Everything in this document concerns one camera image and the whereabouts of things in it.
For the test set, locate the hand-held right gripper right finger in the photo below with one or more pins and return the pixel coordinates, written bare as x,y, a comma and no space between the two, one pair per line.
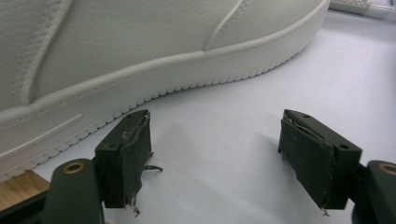
314,158

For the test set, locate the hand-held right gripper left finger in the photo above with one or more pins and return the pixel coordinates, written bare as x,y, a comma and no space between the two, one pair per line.
124,161

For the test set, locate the white sneaker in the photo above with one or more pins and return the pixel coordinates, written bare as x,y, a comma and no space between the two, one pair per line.
124,46

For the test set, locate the light blue table mat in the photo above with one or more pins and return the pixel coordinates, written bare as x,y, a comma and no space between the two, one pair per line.
218,124

